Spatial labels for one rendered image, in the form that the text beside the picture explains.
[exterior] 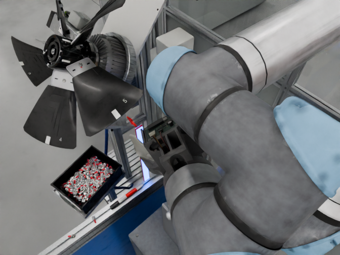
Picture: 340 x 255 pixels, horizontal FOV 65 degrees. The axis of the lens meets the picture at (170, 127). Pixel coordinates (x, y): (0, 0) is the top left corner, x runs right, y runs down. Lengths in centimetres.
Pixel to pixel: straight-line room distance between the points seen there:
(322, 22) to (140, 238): 69
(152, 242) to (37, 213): 139
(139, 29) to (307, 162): 100
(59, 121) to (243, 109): 94
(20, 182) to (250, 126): 213
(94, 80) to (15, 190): 147
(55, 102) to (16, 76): 202
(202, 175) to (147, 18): 90
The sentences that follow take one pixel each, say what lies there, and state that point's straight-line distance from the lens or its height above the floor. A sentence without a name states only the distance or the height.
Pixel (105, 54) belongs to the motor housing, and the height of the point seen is 116.
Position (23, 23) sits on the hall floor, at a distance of 390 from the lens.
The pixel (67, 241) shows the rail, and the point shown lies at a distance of 104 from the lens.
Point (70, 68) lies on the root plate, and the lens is 102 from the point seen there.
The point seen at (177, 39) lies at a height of 97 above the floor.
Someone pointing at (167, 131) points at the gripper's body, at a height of 150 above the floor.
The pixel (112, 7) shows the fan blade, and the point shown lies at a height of 140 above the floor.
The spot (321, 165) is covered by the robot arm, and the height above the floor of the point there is 164.
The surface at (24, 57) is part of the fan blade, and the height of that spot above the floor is 108.
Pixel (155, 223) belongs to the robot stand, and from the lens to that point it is 85.
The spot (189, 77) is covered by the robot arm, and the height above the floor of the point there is 162.
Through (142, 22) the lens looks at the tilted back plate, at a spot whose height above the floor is 121.
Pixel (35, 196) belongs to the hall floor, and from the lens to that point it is 218.
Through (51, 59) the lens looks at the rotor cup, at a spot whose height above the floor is 120.
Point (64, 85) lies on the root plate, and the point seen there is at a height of 110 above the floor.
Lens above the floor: 181
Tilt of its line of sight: 52 degrees down
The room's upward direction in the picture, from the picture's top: straight up
